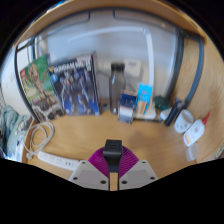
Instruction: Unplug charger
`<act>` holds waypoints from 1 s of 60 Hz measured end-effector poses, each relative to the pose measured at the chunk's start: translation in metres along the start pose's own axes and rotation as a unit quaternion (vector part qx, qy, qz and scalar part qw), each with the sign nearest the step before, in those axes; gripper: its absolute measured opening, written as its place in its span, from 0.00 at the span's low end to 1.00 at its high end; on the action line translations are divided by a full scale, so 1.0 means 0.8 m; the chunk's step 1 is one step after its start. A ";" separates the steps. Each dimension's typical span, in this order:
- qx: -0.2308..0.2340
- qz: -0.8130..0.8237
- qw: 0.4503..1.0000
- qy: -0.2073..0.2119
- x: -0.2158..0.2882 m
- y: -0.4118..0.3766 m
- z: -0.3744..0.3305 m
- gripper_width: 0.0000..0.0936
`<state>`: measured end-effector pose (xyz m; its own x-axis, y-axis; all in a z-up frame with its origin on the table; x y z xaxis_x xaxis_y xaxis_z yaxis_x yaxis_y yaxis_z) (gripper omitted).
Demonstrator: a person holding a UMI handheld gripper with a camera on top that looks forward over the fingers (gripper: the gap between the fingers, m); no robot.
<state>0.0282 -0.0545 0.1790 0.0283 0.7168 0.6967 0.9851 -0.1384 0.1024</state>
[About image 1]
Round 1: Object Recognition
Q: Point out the dark green small object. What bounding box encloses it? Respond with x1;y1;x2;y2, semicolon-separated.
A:
153;95;172;112

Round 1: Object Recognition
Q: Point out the green tree figure toy box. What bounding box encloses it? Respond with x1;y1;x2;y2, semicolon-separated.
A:
19;54;66;123

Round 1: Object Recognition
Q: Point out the bed with blue bedding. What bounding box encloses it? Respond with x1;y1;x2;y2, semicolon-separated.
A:
0;83;34;158

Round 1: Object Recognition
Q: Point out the light blue packet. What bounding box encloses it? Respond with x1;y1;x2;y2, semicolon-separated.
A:
135;83;154;116

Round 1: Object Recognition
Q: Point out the white red-capped lotion bottle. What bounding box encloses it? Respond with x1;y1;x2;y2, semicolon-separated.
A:
182;112;212;148

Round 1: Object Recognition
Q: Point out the white mug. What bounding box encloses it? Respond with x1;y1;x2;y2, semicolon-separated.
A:
173;109;194;134

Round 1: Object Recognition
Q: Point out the black charger block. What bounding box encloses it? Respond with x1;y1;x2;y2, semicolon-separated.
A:
102;139;124;174

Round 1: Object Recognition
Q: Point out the small blue white box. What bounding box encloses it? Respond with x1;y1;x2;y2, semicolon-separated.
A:
117;89;138;124

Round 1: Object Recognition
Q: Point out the blue robot model kit box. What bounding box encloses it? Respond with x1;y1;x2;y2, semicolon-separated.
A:
46;51;102;117

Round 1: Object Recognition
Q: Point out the black slim bottle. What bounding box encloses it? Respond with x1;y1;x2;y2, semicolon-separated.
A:
163;98;184;128

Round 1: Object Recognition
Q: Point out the white power strip cable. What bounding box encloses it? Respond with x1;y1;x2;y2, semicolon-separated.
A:
25;120;55;161

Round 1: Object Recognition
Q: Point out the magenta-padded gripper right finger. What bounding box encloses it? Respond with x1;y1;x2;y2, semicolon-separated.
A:
116;146;158;191

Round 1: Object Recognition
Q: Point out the white power strip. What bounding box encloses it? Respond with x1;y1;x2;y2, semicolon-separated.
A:
37;150;81;172

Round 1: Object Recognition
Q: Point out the dark grey metal frame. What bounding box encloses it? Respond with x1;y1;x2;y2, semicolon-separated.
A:
13;8;205;124

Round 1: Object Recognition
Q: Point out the clear plastic container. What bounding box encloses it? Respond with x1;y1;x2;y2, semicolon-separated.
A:
185;143;200;162

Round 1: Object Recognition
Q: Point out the dark clear drink bottle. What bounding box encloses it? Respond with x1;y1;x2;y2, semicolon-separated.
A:
108;62;127;115

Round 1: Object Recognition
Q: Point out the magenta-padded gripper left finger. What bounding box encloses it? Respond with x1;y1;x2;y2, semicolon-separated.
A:
68;148;113;192

